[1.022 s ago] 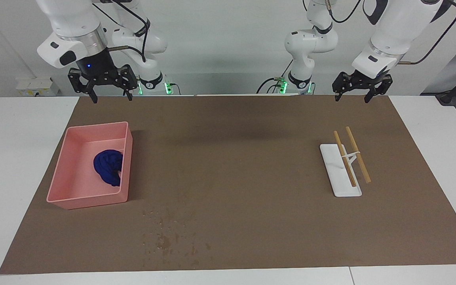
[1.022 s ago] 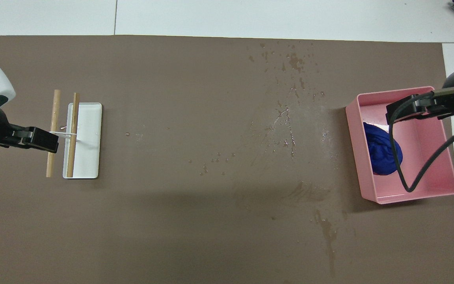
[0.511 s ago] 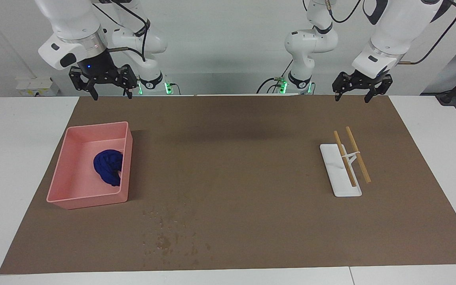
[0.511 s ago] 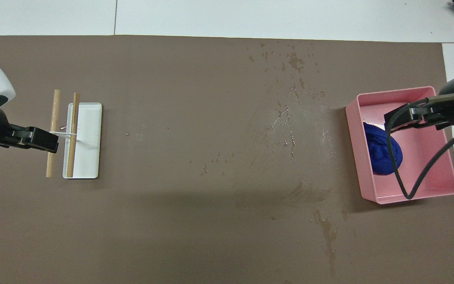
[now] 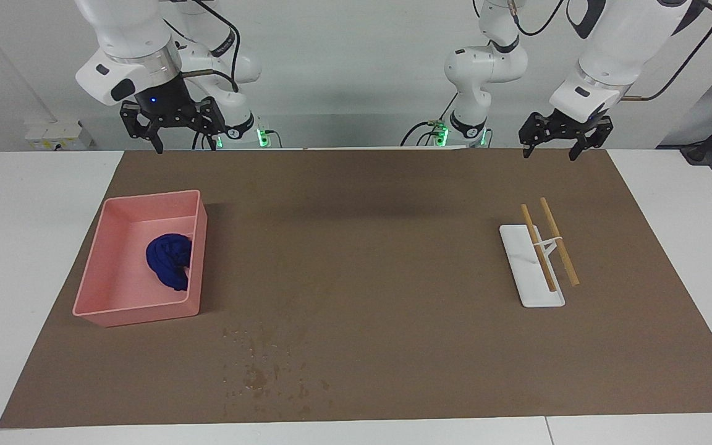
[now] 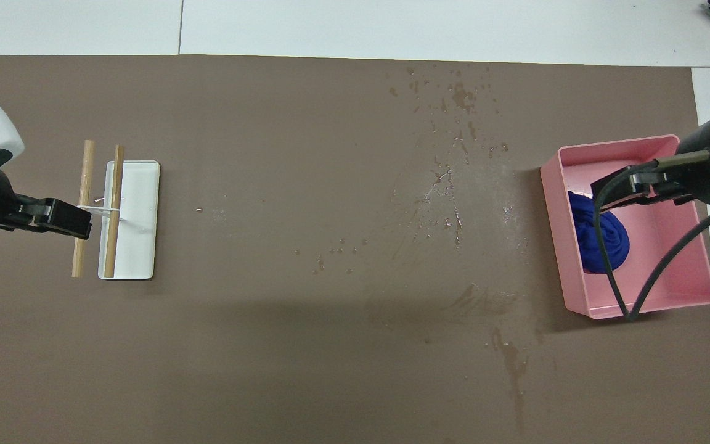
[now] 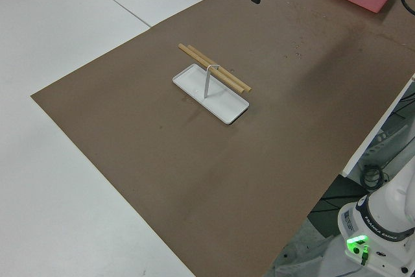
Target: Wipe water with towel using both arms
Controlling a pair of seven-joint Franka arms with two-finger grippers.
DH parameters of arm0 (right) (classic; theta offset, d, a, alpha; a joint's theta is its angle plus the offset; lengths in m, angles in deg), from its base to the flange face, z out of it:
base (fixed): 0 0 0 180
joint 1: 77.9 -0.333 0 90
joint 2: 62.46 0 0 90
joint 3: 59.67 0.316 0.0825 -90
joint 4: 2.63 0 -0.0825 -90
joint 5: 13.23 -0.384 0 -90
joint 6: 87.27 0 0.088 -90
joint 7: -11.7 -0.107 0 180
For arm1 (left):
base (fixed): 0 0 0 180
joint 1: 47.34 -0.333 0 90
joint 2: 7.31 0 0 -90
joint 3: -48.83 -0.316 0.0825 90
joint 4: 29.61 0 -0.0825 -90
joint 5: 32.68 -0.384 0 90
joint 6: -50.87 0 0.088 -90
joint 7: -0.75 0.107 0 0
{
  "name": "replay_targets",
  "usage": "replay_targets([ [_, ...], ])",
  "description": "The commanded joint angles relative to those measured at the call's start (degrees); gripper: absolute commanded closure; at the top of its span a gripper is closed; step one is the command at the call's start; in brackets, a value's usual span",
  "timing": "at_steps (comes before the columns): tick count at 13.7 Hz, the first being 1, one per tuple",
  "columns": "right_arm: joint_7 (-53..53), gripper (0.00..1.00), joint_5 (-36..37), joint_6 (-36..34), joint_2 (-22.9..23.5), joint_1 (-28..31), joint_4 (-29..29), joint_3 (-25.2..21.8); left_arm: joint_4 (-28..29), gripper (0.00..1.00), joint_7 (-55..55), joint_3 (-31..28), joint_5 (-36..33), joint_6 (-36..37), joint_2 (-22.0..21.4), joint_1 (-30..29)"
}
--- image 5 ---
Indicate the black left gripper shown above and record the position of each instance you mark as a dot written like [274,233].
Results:
[569,127]

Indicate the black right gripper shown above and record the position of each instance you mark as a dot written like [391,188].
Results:
[167,105]

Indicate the blue towel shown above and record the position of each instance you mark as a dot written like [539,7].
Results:
[167,259]

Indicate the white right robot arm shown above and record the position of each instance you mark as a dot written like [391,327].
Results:
[127,37]

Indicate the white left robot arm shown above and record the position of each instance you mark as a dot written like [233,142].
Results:
[615,43]

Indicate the wooden dowel rod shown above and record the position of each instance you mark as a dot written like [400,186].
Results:
[541,256]
[561,247]

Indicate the white power strip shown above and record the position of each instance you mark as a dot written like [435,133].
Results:
[59,136]

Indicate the black stand with pole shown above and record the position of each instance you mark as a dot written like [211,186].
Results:
[696,151]

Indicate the pink plastic bin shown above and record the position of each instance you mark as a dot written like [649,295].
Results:
[121,272]

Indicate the brown table mat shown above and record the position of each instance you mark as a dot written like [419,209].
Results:
[393,278]

